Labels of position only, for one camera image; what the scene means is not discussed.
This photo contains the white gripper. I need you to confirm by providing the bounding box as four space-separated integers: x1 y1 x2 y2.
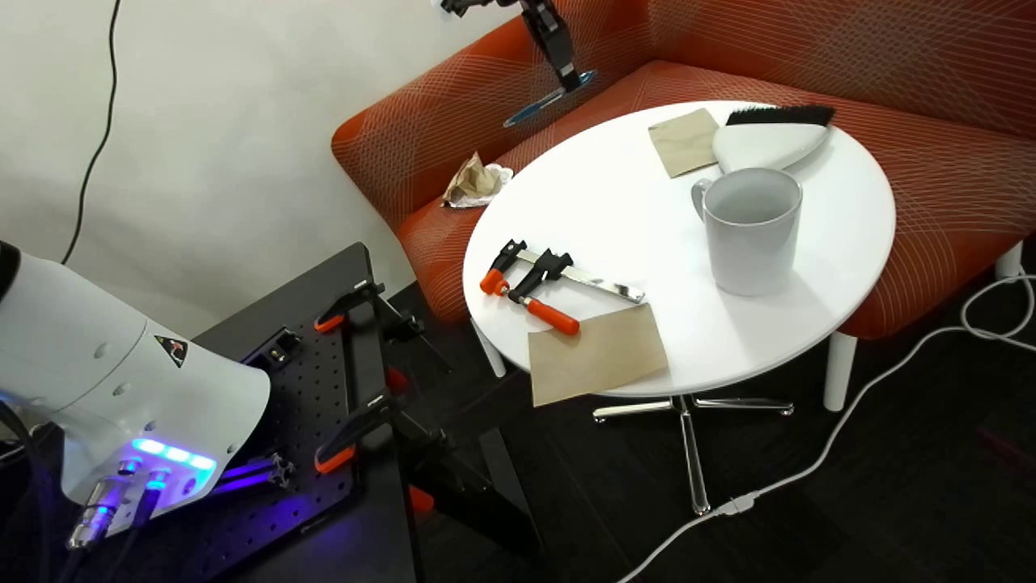
438 0 592 93

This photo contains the blue pen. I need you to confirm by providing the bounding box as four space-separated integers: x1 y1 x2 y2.
502 69 599 131

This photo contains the white ceramic mug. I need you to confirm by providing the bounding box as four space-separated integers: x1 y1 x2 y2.
690 164 807 301

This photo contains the crumpled paper wad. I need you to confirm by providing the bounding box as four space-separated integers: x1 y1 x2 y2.
440 151 515 213

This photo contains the round white side table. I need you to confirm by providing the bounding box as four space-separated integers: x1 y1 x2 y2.
460 96 899 519

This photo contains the large brown cardboard piece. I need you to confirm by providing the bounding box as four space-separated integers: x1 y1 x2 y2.
526 301 674 411

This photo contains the black orange board clamp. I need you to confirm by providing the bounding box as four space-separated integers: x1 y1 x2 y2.
310 274 432 340
310 389 457 479

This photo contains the orange patterned corner sofa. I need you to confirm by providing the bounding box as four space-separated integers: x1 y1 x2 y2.
330 0 1036 415

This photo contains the bar clamp short orange handle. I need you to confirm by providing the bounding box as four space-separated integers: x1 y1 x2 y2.
475 236 547 301

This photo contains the thin black wall cable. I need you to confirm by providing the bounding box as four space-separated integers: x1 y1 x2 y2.
59 0 128 268

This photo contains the white power cable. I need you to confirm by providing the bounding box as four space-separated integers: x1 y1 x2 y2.
615 268 1036 583

